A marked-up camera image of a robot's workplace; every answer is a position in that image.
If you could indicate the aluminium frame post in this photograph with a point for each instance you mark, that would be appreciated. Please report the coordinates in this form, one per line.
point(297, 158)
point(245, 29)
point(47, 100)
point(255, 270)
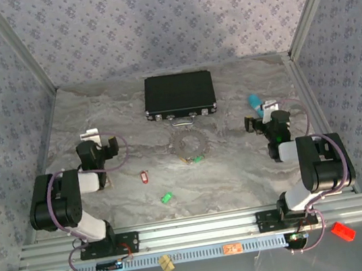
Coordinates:
point(18, 47)
point(313, 3)

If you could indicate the green key tag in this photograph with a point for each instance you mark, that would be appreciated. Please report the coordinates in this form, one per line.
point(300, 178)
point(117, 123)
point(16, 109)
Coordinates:
point(166, 198)
point(198, 158)

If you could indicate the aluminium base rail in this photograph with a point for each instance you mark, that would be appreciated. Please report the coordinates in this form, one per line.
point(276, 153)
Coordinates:
point(199, 231)

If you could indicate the teal marker pen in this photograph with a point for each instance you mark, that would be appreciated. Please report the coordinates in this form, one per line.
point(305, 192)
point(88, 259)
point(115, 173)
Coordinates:
point(253, 102)

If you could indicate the red plastic block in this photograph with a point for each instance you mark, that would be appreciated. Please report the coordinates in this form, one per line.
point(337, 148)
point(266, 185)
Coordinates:
point(342, 231)

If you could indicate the metal disc with key rings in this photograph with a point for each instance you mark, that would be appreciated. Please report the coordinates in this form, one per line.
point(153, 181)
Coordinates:
point(176, 145)

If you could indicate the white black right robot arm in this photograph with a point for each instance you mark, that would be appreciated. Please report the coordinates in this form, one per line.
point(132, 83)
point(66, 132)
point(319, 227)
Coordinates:
point(324, 161)

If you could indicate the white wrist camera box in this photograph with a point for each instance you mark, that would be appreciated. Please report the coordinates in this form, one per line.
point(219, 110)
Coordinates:
point(270, 110)
point(89, 134)

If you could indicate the red key tag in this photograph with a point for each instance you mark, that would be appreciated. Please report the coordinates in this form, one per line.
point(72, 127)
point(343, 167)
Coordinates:
point(144, 178)

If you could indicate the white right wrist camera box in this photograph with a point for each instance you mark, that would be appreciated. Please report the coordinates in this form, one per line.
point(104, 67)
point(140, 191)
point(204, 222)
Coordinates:
point(270, 110)

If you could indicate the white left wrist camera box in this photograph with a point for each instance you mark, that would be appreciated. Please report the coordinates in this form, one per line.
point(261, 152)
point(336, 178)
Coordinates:
point(89, 134)

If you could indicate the aluminium side rail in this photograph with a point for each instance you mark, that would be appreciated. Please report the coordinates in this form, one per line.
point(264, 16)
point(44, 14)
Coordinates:
point(317, 115)
point(43, 163)

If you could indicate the orange label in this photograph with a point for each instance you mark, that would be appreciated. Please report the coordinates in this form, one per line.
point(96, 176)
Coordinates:
point(232, 248)

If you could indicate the yellow key tag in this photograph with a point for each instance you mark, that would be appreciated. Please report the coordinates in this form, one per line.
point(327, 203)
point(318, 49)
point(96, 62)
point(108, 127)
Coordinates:
point(182, 158)

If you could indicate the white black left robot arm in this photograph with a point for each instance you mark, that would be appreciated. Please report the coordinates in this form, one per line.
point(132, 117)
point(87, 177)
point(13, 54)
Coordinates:
point(54, 202)

